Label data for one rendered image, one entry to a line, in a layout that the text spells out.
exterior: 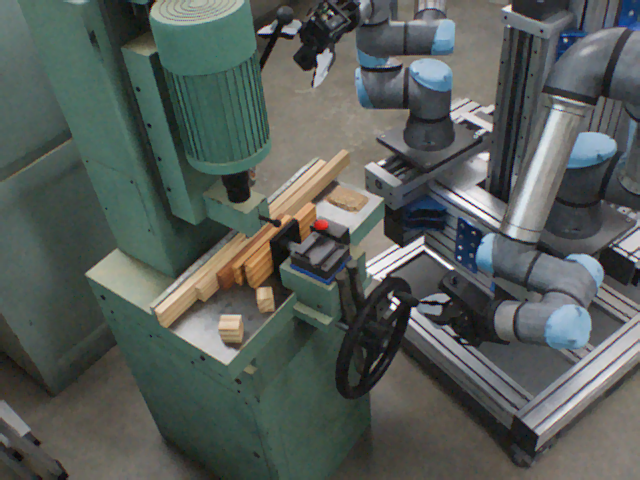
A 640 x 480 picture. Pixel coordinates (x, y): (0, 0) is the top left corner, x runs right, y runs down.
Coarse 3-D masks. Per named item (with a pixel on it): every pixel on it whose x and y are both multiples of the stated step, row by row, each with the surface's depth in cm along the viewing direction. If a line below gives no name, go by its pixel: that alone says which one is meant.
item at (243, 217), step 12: (204, 192) 143; (216, 192) 143; (252, 192) 142; (204, 204) 145; (216, 204) 142; (228, 204) 139; (240, 204) 139; (252, 204) 139; (264, 204) 140; (216, 216) 145; (228, 216) 142; (240, 216) 139; (252, 216) 138; (240, 228) 142; (252, 228) 140
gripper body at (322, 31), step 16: (320, 0) 126; (336, 0) 128; (352, 0) 130; (320, 16) 126; (336, 16) 126; (352, 16) 132; (304, 32) 129; (320, 32) 127; (336, 32) 124; (320, 48) 129
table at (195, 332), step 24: (360, 192) 164; (336, 216) 158; (360, 216) 158; (384, 216) 165; (360, 240) 159; (240, 288) 144; (192, 312) 141; (216, 312) 140; (240, 312) 139; (264, 312) 138; (288, 312) 142; (312, 312) 141; (168, 336) 140; (192, 336) 136; (216, 336) 135; (264, 336) 137; (216, 360) 131; (240, 360) 133
